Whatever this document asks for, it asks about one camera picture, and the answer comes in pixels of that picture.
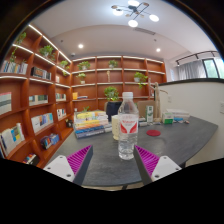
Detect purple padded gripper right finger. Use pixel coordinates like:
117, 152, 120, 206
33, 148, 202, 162
134, 146, 181, 185

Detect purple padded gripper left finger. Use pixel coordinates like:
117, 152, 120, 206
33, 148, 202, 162
44, 145, 93, 186

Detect clear plastic water bottle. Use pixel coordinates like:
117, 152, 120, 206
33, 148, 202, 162
118, 92, 139, 160

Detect red round coaster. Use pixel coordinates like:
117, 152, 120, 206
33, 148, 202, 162
146, 130, 161, 137

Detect stack of colourful books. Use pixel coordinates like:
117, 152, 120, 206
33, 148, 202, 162
74, 111, 112, 139

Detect green white tissue box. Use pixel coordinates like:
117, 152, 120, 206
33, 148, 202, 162
162, 112, 174, 124

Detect green white small box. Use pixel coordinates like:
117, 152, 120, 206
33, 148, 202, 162
146, 105, 153, 123

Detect translucent plastic cup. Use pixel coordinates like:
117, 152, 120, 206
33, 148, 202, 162
111, 115, 119, 140

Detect wooden artist mannequin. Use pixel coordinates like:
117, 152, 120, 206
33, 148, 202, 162
148, 78, 168, 122

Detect brown cardboard box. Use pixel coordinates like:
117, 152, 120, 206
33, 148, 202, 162
137, 100, 155, 117

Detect black plant pot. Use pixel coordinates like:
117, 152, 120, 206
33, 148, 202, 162
106, 101, 121, 120

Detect green potted plant on table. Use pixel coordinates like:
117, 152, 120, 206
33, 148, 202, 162
104, 86, 119, 101

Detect orange wooden bookshelf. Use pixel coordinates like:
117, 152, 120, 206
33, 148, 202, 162
0, 25, 166, 167

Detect grey window curtain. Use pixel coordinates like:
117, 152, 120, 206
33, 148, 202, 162
177, 60, 206, 80

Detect black ceiling chandelier lamp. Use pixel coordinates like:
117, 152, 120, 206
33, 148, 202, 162
111, 0, 159, 28

